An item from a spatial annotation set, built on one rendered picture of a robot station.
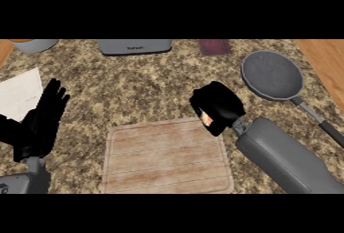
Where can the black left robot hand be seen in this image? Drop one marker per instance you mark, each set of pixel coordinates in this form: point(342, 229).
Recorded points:
point(41, 121)

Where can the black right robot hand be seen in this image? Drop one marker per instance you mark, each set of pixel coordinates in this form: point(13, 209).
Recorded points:
point(221, 104)

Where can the cupcake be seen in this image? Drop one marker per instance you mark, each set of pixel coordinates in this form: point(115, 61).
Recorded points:
point(205, 118)

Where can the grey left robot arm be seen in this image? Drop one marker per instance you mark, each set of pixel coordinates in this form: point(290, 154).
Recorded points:
point(26, 176)

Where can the grey frying pan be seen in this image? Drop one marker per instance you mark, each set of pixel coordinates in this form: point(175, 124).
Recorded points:
point(279, 82)

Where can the pale wooden cutting board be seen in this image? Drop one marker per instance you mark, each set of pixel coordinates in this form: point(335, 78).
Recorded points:
point(165, 156)

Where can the white paper sheet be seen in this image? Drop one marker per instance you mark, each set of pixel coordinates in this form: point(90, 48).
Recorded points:
point(17, 95)

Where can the dark red rectangular block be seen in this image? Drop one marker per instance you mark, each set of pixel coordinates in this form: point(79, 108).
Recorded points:
point(214, 46)

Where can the pale grey round pot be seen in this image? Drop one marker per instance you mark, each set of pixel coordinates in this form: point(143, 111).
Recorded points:
point(32, 45)

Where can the grey flat appliance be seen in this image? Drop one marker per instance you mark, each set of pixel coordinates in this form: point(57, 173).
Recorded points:
point(134, 46)

